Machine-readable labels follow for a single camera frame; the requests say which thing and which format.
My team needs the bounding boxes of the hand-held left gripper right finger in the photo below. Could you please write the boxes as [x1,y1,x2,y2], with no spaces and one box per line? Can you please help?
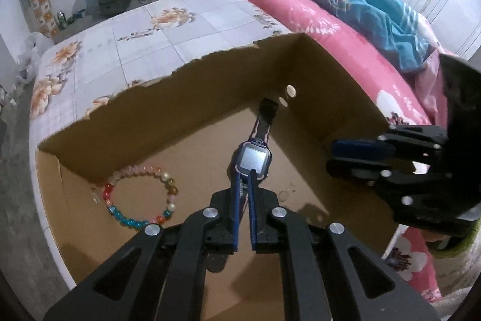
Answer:
[248,170,441,321]

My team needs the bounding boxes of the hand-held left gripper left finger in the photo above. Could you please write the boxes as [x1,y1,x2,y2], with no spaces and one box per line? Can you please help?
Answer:
[43,170,242,321]

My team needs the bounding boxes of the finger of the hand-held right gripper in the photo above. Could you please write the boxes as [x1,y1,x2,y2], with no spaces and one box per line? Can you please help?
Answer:
[331,124,449,165]
[326,160,470,231]

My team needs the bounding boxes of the black smartwatch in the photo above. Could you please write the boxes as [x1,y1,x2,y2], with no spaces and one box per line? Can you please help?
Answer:
[207,97,279,273]

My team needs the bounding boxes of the colourful bead bracelet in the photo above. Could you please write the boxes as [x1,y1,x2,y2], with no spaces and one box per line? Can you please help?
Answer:
[91,165,179,229]

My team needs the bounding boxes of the cardboard box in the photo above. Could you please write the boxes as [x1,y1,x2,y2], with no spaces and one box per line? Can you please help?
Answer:
[35,31,404,321]

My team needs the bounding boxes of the green fluffy cloth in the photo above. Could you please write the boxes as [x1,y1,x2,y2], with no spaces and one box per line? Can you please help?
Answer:
[424,227,479,258]

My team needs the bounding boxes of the pink floral bedsheet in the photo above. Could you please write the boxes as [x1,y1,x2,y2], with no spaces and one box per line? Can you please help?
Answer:
[197,0,452,303]

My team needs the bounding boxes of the blue patterned blanket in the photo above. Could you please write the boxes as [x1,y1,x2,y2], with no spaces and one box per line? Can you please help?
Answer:
[304,0,448,73]

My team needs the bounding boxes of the black rice cooker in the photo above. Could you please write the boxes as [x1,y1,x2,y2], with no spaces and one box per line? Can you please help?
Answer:
[98,0,132,17]

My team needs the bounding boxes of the white plastic bag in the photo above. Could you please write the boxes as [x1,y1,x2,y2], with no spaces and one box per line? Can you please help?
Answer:
[17,31,42,81]

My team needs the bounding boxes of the patchwork patterned cloth strip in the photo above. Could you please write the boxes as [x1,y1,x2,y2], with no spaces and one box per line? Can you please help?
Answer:
[24,0,57,36]

